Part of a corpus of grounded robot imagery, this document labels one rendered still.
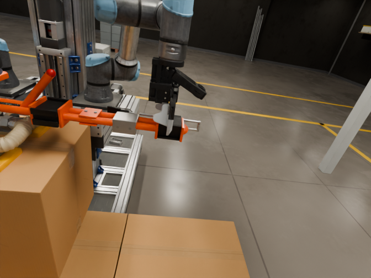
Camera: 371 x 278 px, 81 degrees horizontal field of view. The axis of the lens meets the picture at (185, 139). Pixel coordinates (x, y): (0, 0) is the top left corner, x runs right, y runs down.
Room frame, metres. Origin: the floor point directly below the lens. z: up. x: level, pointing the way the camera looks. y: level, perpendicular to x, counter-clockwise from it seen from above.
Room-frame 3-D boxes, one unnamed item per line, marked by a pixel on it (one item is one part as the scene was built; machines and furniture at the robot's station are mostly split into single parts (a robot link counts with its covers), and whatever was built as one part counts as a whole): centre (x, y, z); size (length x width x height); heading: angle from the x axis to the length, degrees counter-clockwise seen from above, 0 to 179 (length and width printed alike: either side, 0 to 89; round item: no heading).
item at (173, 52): (0.61, 0.08, 1.43); 0.08 x 0.08 x 0.05
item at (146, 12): (0.70, 0.15, 1.50); 0.11 x 0.11 x 0.08; 30
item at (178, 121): (0.61, 0.06, 1.20); 0.08 x 0.07 x 0.05; 98
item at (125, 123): (0.59, 0.19, 1.20); 0.07 x 0.07 x 0.04; 8
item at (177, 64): (0.61, 0.09, 1.34); 0.09 x 0.08 x 0.12; 98
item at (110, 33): (8.11, 2.96, 0.52); 1.09 x 0.71 x 1.05; 96
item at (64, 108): (0.56, 0.40, 1.20); 0.10 x 0.08 x 0.06; 8
